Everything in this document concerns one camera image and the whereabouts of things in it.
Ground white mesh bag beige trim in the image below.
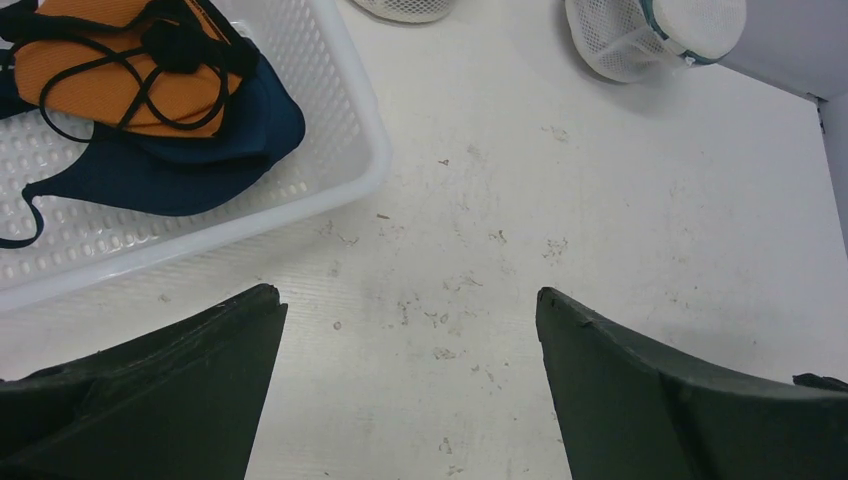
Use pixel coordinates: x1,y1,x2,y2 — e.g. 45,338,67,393
353,0,457,24

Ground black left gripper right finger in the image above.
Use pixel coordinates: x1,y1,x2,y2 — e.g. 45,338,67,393
535,287,847,479

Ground orange bra black straps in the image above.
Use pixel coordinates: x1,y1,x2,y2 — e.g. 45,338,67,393
0,0,261,144

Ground navy blue bra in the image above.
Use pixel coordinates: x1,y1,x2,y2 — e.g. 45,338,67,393
21,56,306,235

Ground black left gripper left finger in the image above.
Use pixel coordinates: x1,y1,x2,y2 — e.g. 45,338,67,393
1,284,287,479

